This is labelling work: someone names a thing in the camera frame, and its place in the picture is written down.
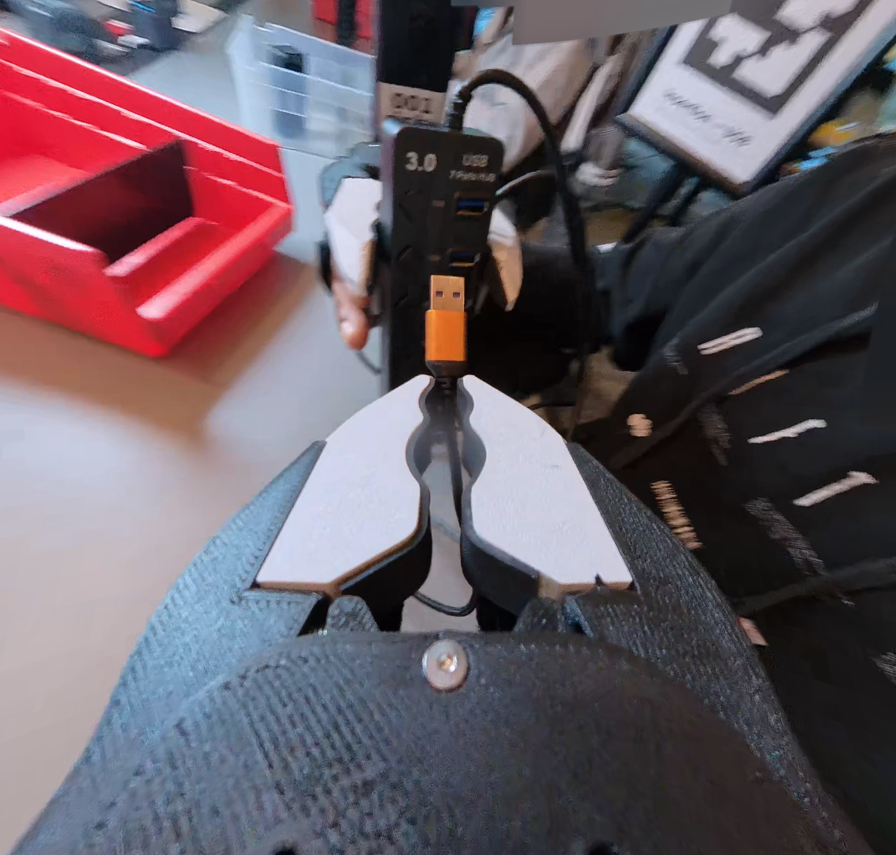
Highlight person's black printed hoodie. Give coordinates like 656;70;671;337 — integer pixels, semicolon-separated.
581;295;896;855

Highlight framed black white marker sign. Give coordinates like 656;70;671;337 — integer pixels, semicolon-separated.
616;0;896;197

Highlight clear plastic bin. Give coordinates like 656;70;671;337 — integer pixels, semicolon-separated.
227;15;382;160

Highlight person's right forearm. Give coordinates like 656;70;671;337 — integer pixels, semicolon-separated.
518;134;896;373

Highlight black cable with orange plugs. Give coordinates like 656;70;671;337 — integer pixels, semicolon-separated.
413;274;478;617

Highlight black usb hub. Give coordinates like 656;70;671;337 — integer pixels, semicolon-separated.
381;119;506;394

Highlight red open-front bin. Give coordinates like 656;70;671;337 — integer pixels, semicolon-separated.
0;26;295;359

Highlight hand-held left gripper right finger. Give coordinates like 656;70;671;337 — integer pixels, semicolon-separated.
457;374;636;633

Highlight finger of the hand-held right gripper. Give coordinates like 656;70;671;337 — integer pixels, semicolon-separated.
318;145;385;296
490;208;525;312

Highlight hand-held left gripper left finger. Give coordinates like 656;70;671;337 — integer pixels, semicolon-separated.
254;374;438;633

